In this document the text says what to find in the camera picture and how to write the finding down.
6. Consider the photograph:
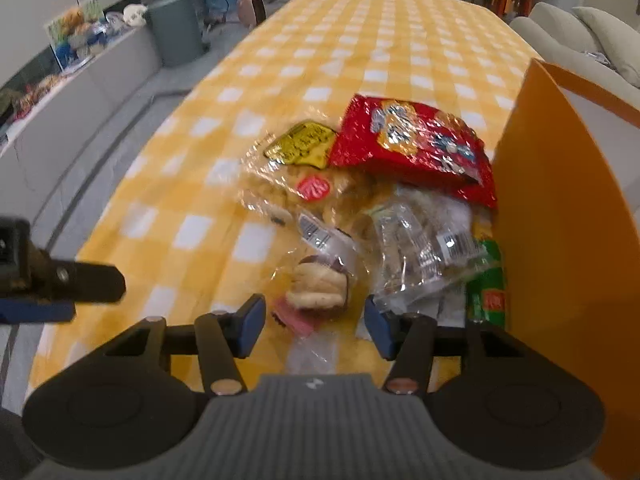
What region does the red snack bag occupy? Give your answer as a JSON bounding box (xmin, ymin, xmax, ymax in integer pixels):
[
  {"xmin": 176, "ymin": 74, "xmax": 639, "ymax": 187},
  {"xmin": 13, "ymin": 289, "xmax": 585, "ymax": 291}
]
[{"xmin": 328, "ymin": 94, "xmax": 497, "ymax": 209}]

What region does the pink small heater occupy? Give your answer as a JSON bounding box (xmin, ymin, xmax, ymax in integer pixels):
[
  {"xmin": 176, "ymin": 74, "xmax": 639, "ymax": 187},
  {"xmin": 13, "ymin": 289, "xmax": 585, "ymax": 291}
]
[{"xmin": 236, "ymin": 0, "xmax": 267, "ymax": 28}]

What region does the clear bag of round snacks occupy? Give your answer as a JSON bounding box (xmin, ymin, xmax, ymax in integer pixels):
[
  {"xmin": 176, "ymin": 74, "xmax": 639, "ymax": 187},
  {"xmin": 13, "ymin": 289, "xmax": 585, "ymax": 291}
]
[{"xmin": 354, "ymin": 185, "xmax": 498, "ymax": 318}]

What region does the beige sofa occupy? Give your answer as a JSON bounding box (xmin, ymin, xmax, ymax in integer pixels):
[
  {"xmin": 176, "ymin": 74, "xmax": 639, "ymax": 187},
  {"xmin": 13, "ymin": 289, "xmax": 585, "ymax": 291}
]
[{"xmin": 510, "ymin": 2, "xmax": 639, "ymax": 107}]

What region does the small pastry pack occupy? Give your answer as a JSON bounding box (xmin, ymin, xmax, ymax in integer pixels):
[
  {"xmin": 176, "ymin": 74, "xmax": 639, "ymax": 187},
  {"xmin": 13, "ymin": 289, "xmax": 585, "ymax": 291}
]
[{"xmin": 270, "ymin": 242, "xmax": 358, "ymax": 338}]

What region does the grey-green trash bin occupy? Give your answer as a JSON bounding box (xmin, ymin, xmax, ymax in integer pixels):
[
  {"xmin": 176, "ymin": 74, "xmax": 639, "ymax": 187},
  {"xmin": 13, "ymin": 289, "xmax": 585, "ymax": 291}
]
[{"xmin": 145, "ymin": 0, "xmax": 205, "ymax": 68}]

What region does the grey cushion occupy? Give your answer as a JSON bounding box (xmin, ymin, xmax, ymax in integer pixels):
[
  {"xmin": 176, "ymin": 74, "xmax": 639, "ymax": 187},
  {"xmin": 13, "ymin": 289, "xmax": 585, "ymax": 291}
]
[{"xmin": 573, "ymin": 6, "xmax": 640, "ymax": 88}]

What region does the white low cabinet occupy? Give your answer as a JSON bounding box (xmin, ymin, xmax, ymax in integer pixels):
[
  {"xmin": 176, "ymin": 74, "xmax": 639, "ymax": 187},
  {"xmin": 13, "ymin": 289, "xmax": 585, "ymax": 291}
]
[{"xmin": 1, "ymin": 27, "xmax": 160, "ymax": 246}]

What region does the yellow label cracker bag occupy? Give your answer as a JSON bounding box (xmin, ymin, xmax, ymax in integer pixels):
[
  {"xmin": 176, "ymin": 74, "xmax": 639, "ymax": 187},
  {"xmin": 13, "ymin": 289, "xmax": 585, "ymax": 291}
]
[{"xmin": 239, "ymin": 120, "xmax": 374, "ymax": 233}]

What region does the green sausage stick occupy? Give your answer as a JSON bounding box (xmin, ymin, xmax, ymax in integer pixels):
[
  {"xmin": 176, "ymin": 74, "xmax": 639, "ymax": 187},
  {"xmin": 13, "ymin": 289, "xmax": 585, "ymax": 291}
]
[{"xmin": 465, "ymin": 214, "xmax": 506, "ymax": 328}]

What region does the orange cardboard box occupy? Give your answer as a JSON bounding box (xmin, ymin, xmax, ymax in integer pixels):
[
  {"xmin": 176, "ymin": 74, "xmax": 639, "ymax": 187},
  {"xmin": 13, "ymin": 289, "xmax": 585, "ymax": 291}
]
[{"xmin": 492, "ymin": 60, "xmax": 639, "ymax": 479}]

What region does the yellow white checkered tablecloth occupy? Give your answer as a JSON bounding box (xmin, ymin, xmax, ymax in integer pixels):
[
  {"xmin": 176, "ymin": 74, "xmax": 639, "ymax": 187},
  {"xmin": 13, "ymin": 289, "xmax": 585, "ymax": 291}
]
[{"xmin": 29, "ymin": 0, "xmax": 535, "ymax": 386}]

